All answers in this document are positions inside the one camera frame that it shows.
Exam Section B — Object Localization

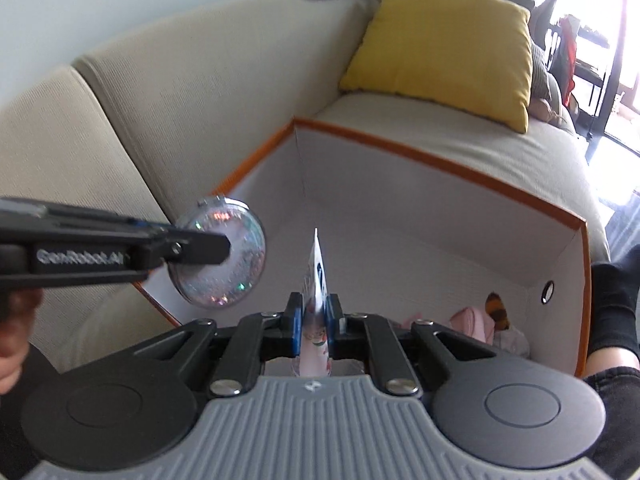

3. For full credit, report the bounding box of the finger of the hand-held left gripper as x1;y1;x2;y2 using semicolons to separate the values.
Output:
127;227;232;275
50;207;175;237

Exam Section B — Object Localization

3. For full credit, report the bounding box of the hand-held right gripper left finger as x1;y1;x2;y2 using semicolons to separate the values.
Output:
132;291;304;397

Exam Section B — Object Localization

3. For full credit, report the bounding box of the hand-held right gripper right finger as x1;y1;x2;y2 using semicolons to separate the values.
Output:
324;292;501;397

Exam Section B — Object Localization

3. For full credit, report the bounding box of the round clear glitter case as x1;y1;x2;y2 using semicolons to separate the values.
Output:
167;195;267;308

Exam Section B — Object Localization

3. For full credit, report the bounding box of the illustrated card packet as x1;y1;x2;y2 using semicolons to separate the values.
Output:
292;227;337;380

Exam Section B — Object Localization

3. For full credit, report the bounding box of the pink pouch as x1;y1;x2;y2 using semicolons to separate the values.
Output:
450;306;496;343

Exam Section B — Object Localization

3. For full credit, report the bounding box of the orange cardboard box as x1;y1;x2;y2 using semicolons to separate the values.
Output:
135;116;593;378

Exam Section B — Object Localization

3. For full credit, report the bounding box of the brown and white plush toy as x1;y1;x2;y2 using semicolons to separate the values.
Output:
484;291;531;357

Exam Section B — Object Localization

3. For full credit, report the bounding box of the person's left hand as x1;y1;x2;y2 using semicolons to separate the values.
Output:
0;287;43;396

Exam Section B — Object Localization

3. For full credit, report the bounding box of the beige fabric sofa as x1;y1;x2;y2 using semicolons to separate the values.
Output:
0;0;613;376

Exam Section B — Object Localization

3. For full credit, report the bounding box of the black sock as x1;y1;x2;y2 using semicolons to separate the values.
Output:
589;260;640;361

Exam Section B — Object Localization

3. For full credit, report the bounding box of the person's right leg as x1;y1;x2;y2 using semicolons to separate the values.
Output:
582;350;640;480

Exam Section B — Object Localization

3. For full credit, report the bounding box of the yellow cushion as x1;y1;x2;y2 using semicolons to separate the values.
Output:
339;0;533;134

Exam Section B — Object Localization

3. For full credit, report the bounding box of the pale pink cloth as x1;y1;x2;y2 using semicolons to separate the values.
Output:
529;97;574;129

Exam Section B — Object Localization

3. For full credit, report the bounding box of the grey patterned cushion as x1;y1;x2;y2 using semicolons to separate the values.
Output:
529;41;552;103

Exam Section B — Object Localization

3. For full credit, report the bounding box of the red cloth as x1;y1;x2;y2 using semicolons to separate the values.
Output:
559;15;581;106

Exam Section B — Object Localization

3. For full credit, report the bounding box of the dark dining table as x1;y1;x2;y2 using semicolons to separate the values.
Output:
575;57;626;111

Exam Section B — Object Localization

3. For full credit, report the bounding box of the black dining chair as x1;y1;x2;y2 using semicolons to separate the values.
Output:
532;0;561;76

